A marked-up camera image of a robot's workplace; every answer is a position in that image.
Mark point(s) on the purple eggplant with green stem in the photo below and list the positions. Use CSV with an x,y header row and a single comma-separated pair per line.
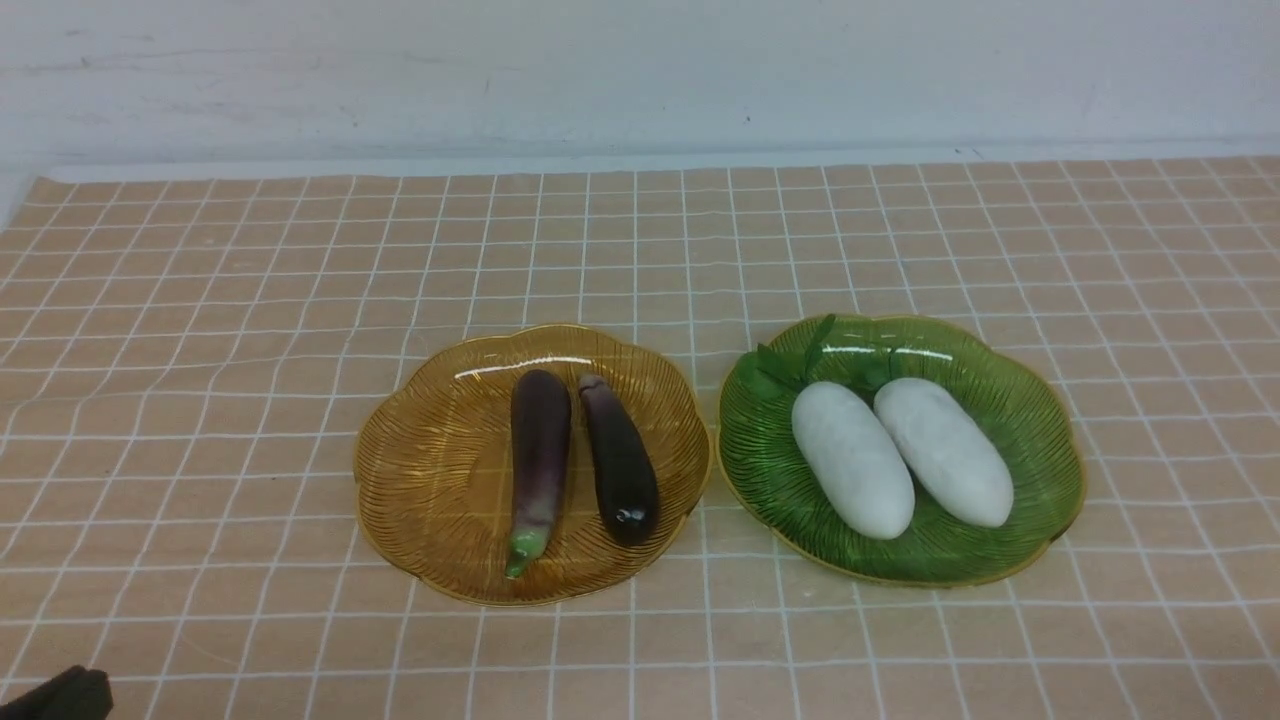
x,y
540,420

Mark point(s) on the dark purple eggplant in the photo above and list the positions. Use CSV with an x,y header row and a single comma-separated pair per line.
x,y
626,486

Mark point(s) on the white radish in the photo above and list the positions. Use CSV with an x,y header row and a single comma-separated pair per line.
x,y
853,458
953,459

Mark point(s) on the black robot arm left side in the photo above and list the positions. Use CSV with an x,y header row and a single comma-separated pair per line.
x,y
77,693

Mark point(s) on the amber ribbed plastic plate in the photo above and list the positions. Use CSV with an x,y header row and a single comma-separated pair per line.
x,y
434,470

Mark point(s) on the green ribbed plastic plate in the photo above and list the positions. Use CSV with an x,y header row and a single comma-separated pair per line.
x,y
1017,409

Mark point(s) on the orange checkered tablecloth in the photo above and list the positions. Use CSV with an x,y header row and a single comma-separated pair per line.
x,y
186,364

